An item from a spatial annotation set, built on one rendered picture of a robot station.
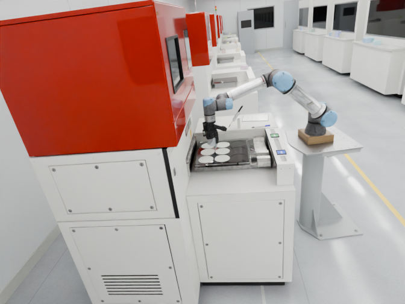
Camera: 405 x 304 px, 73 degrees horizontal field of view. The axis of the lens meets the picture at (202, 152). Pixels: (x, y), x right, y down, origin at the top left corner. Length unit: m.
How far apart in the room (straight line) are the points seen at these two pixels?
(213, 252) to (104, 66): 1.29
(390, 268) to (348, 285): 0.36
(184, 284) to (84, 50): 1.37
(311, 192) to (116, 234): 1.53
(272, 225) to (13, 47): 1.56
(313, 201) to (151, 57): 1.78
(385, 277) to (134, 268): 1.69
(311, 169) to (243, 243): 0.84
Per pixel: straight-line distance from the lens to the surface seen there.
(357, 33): 8.14
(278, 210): 1.68
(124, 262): 1.79
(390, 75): 6.24
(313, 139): 2.15
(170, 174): 1.32
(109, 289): 2.02
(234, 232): 1.77
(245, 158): 1.79
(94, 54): 1.24
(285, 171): 1.61
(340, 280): 2.31
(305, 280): 2.25
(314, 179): 2.33
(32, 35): 1.35
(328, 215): 2.71
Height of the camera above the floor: 1.73
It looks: 26 degrees down
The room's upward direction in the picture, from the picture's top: 7 degrees counter-clockwise
